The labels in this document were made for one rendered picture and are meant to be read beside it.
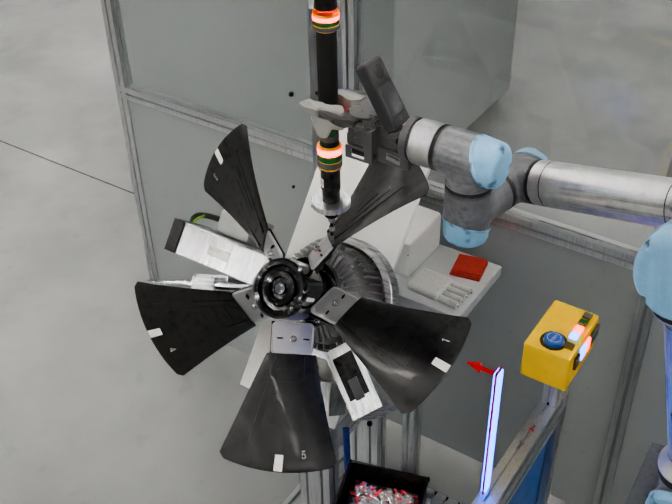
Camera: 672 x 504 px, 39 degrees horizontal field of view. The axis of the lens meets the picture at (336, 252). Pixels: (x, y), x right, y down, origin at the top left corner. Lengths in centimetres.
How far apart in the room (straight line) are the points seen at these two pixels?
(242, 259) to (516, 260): 78
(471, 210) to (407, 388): 41
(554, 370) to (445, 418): 109
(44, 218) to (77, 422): 126
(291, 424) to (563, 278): 90
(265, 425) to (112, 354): 176
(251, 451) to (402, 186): 59
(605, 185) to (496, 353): 132
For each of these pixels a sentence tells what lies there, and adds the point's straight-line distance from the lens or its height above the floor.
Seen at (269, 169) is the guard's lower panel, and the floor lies 88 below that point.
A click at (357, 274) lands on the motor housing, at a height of 116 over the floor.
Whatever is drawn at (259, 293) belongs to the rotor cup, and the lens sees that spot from 187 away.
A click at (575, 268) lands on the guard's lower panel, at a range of 246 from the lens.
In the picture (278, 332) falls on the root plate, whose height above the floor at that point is 113.
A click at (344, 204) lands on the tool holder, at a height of 143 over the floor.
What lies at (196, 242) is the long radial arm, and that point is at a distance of 216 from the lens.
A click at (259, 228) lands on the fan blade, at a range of 194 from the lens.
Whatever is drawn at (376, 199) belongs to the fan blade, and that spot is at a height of 137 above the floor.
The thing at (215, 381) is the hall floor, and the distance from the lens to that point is 342.
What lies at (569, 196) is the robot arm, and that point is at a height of 156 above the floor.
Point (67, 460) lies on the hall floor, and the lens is 328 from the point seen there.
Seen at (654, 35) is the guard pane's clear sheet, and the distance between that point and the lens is 212.
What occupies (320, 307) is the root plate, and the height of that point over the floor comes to 119.
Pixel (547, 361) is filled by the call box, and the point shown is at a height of 105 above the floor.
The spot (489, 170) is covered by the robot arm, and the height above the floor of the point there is 162.
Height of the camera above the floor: 240
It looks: 37 degrees down
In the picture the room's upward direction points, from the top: 1 degrees counter-clockwise
